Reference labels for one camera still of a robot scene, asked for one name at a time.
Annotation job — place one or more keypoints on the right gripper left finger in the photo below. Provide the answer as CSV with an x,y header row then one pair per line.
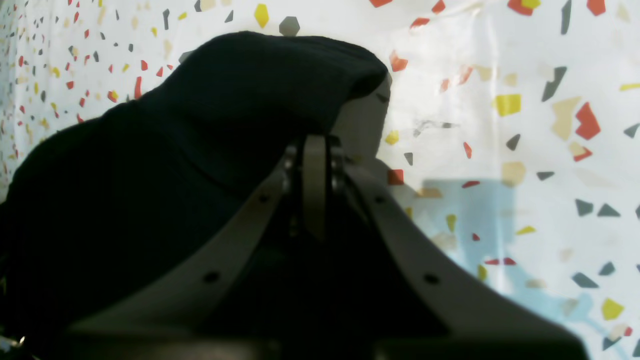
x,y
166,320

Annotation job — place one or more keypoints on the black t-shirt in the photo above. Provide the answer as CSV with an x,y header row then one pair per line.
x,y
103,208

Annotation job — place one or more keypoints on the terrazzo patterned tablecloth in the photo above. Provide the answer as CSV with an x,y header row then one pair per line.
x,y
511,137

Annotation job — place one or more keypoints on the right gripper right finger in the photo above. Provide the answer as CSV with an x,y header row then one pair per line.
x,y
440,285

